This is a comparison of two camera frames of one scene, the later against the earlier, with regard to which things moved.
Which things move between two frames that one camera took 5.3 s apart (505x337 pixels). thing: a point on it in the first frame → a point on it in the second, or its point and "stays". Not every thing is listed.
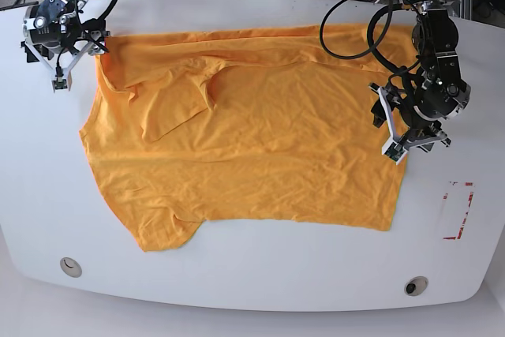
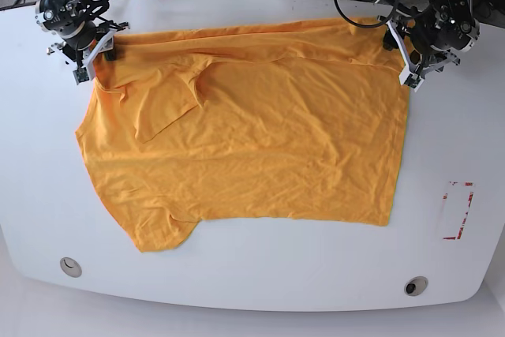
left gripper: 62,77 → 74,55
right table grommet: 416,286 stays
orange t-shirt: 268,124 stays
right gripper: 396,147 → 424,66
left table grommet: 70,267 stays
